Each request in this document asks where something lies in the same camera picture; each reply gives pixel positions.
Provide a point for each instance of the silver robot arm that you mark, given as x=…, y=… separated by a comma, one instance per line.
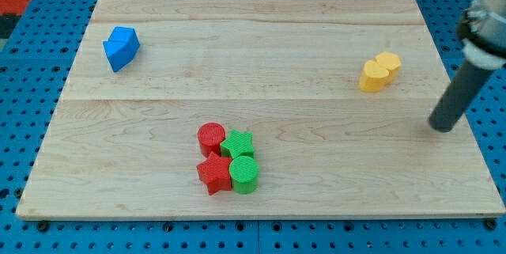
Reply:
x=482, y=32

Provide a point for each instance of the blue triangular block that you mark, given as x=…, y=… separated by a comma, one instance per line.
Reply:
x=119, y=54

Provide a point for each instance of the blue cube block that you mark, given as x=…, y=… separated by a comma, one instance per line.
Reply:
x=124, y=34

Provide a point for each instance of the green star block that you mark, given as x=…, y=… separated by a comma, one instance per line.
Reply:
x=237, y=144

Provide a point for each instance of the red cylinder block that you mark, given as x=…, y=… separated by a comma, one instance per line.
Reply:
x=210, y=136

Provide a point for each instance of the yellow heart block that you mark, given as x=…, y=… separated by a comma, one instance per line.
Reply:
x=373, y=77

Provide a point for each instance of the red star block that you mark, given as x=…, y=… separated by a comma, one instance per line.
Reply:
x=214, y=173

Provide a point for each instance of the wooden board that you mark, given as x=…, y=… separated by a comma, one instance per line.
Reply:
x=123, y=146

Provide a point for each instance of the green cylinder block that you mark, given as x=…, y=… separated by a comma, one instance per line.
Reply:
x=244, y=173

